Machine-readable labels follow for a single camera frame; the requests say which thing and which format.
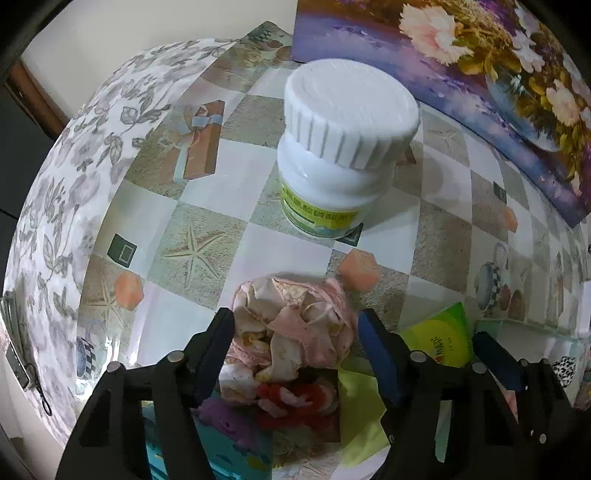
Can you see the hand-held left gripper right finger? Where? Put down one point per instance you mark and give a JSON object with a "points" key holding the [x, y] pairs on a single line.
{"points": [[378, 360]]}

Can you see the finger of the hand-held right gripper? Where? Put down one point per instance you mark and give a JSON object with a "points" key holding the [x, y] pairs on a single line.
{"points": [[496, 357]]}

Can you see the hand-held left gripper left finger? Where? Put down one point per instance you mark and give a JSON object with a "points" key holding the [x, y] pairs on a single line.
{"points": [[217, 350]]}

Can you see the white box with green rim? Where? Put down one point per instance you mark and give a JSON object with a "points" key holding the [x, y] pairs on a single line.
{"points": [[531, 328]]}

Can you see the yellow-green cloth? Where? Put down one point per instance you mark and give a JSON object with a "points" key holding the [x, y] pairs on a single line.
{"points": [[360, 415]]}

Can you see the green packet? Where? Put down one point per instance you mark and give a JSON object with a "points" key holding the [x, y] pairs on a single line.
{"points": [[434, 337]]}

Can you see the purple cloth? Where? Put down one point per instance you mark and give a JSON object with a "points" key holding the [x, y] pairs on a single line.
{"points": [[221, 417]]}

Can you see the black and white spotted cloth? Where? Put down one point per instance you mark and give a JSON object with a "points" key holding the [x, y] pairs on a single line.
{"points": [[570, 369]]}

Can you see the red floral cloth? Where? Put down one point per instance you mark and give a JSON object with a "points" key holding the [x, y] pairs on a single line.
{"points": [[277, 401]]}

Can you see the teal cloth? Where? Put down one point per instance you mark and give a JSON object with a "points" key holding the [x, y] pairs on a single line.
{"points": [[221, 457]]}

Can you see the checkered printed tablecloth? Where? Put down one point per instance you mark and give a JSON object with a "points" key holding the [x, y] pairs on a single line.
{"points": [[231, 161]]}

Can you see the grey floral tablecloth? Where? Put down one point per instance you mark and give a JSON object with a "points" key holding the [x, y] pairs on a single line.
{"points": [[69, 184]]}

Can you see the white plastic bottle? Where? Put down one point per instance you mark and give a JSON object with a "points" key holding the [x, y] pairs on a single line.
{"points": [[346, 115]]}

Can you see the floral painting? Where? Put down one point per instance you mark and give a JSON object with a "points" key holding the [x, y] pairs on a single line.
{"points": [[461, 92]]}

